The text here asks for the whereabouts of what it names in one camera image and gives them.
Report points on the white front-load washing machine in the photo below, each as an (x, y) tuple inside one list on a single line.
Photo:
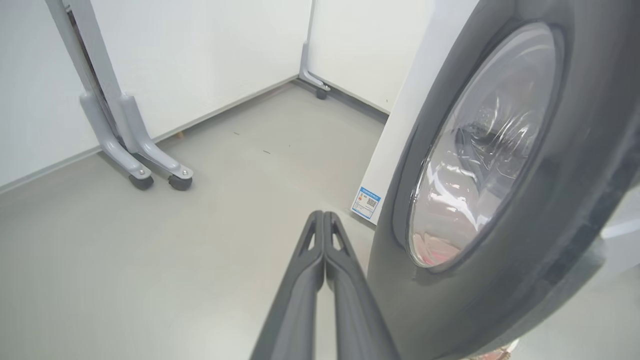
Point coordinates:
[(400, 125)]

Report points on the blue energy label sticker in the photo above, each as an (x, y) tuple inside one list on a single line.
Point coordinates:
[(366, 202)]

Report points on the white partition panel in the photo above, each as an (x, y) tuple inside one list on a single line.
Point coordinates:
[(200, 50), (360, 45), (30, 75)]

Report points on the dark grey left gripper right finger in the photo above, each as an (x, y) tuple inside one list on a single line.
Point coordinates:
[(357, 325)]

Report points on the grey metal frame leg with caster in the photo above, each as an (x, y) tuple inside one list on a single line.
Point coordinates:
[(135, 125), (306, 60), (95, 115)]

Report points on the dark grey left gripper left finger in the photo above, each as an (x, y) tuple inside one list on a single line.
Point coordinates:
[(295, 320)]

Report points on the black round glass washer door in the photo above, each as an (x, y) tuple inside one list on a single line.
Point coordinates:
[(575, 175)]

